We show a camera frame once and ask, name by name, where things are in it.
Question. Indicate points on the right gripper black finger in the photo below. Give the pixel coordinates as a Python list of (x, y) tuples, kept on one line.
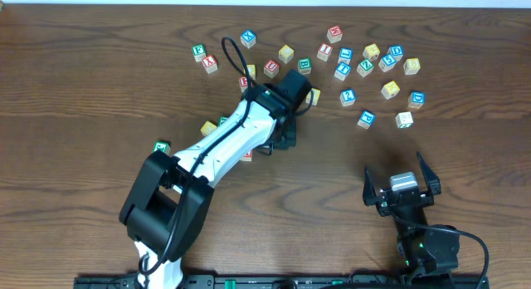
[(369, 193), (433, 182)]

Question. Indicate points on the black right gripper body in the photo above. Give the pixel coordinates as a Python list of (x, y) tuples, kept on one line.
[(403, 198)]

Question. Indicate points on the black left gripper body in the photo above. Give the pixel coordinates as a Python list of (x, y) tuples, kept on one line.
[(285, 139)]

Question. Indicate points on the red A block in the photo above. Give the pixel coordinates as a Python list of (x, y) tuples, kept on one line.
[(247, 156)]

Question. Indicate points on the blue 2 block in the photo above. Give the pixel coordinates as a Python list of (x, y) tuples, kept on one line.
[(347, 97)]

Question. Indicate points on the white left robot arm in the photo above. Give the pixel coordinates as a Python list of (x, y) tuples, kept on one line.
[(167, 205)]

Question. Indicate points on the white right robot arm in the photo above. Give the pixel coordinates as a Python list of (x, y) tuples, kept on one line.
[(427, 250)]

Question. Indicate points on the yellow block right middle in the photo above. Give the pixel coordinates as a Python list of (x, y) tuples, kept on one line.
[(315, 96)]

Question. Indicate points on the green N block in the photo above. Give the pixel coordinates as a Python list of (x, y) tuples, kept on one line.
[(222, 119)]

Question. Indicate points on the plain 7 block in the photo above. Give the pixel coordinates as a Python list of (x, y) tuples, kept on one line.
[(404, 120)]

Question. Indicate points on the red E block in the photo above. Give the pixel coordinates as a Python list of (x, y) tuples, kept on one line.
[(243, 83)]

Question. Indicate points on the red U block upper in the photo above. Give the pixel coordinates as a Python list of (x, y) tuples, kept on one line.
[(271, 68)]

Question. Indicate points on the yellow O block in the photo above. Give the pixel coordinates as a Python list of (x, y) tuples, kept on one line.
[(252, 71)]

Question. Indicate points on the green B block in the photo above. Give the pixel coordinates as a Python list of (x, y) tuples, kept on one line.
[(304, 66)]

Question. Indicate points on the yellow 2 block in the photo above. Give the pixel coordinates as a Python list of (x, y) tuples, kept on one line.
[(207, 128)]

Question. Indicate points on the blue P block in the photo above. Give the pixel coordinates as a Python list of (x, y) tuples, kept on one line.
[(366, 119)]

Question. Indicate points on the blue D block lower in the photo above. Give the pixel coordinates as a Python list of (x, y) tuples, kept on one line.
[(416, 100)]

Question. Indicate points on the blue d block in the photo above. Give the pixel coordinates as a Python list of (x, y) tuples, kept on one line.
[(396, 52), (416, 100)]

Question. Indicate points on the yellow C block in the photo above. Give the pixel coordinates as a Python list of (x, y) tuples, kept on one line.
[(286, 54)]

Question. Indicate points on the blue T block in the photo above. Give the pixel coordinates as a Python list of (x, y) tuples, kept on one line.
[(342, 71)]

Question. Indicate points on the red I block upper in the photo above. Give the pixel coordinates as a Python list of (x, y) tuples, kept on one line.
[(324, 52)]

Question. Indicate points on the yellow A block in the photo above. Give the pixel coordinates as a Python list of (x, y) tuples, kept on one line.
[(390, 89)]

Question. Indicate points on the red X block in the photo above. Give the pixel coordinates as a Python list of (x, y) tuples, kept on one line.
[(209, 64)]

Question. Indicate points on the blue L block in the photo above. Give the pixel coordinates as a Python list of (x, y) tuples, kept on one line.
[(345, 55)]

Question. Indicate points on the blue X block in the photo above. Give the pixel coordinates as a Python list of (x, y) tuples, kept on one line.
[(248, 39)]

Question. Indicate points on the green Z block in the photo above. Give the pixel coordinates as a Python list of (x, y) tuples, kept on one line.
[(365, 67)]

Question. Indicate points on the yellow 8 block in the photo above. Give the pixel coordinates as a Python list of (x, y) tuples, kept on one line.
[(411, 66)]

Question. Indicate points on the red H block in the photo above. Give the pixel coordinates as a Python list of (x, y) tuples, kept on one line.
[(334, 34)]

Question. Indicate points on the green J block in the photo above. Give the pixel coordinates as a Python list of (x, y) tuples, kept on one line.
[(163, 146)]

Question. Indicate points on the green F block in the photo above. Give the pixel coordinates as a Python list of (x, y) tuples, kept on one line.
[(199, 52)]

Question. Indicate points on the yellow block top right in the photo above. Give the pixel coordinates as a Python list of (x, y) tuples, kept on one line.
[(371, 52)]

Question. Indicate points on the blue 5 block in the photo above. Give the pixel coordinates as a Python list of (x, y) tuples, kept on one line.
[(387, 62)]

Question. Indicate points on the blue D block upper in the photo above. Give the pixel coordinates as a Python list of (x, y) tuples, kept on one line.
[(396, 52)]

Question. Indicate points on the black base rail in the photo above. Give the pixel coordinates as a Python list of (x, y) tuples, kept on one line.
[(364, 280)]

